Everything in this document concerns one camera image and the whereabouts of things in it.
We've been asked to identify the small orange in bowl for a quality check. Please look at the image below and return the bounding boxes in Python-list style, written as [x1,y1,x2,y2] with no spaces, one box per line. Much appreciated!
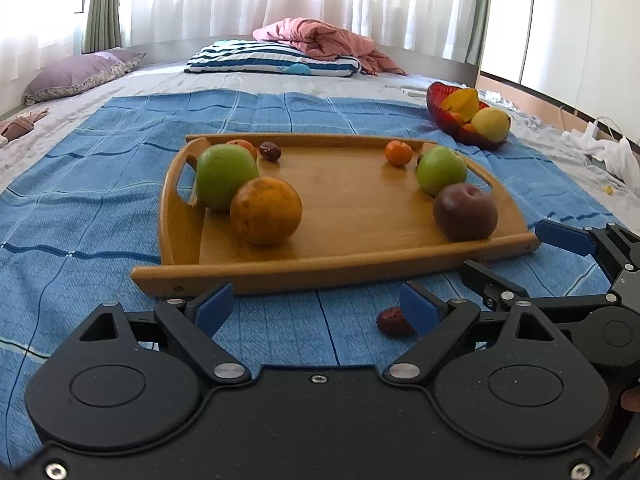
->
[449,112,468,126]

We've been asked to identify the white clothes pile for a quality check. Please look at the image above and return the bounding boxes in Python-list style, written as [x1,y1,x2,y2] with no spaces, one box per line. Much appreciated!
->
[561,122,640,194]

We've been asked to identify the green apple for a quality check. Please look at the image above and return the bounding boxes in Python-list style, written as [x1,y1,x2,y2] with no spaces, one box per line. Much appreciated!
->
[195,144,259,212]
[416,145,468,197]

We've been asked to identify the purple pillow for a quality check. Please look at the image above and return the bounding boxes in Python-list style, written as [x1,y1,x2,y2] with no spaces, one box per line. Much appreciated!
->
[22,48,145,106]

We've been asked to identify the wrinkled red date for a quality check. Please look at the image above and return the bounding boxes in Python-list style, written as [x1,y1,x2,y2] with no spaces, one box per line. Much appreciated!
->
[258,141,282,162]

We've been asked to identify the white sheer curtain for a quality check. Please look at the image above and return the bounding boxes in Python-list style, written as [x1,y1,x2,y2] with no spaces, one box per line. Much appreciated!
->
[1,0,475,84]

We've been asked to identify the red glass fruit bowl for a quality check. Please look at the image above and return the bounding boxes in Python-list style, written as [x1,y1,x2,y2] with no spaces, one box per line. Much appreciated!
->
[426,81,511,151]

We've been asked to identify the right hand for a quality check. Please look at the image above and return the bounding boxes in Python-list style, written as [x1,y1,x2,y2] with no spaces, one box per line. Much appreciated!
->
[620,387,640,413]

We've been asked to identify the yellow starfruit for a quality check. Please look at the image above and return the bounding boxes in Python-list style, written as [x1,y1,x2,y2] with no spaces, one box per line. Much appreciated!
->
[439,88,480,122]

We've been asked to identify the wooden serving tray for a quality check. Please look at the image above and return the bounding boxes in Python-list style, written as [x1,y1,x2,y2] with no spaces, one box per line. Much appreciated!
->
[131,133,539,298]

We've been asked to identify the large orange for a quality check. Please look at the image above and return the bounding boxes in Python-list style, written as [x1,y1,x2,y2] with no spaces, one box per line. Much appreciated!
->
[230,177,303,246]

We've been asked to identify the green drape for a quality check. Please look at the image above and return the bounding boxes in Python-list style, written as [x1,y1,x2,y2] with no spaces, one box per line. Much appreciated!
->
[82,0,122,53]
[465,0,490,68]

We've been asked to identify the pink crumpled quilt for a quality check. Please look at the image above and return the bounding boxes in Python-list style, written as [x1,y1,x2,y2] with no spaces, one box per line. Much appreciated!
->
[252,18,407,76]

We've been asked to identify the left green apple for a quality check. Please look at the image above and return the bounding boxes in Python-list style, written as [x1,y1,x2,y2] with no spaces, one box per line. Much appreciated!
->
[195,144,259,212]

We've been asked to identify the right green apple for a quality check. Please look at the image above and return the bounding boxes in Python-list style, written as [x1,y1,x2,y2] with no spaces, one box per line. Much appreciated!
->
[416,145,468,197]

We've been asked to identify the green drape right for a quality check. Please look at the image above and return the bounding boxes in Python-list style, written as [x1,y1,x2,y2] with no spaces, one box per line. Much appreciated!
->
[465,0,490,68]

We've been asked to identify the blue striped pillow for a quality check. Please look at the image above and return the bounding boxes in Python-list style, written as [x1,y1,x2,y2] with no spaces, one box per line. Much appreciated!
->
[184,39,361,77]

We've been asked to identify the small tangerine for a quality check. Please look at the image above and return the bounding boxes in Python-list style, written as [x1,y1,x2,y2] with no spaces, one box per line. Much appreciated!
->
[384,140,413,167]

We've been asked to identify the small orange mandarin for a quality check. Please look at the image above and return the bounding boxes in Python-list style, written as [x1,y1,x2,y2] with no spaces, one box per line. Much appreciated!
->
[228,139,258,159]

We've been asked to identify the green drape left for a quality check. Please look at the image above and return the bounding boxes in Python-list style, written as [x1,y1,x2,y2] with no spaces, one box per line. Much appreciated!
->
[82,0,122,53]

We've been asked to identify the dark red apple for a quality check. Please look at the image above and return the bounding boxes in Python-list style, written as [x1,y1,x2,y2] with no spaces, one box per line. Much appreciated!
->
[433,182,498,242]

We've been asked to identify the yellow pear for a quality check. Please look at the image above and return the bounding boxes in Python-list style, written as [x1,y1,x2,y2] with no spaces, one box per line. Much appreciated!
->
[471,107,511,143]

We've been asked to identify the brown clothes pile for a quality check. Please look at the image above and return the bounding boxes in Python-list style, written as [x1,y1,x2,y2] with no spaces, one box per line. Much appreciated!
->
[0,110,49,146]

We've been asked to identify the blue checked blanket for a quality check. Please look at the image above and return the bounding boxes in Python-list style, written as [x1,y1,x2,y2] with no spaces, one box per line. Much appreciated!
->
[1,89,639,466]

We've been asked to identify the white charging cable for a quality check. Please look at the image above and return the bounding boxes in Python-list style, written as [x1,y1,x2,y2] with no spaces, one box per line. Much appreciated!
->
[556,104,624,143]

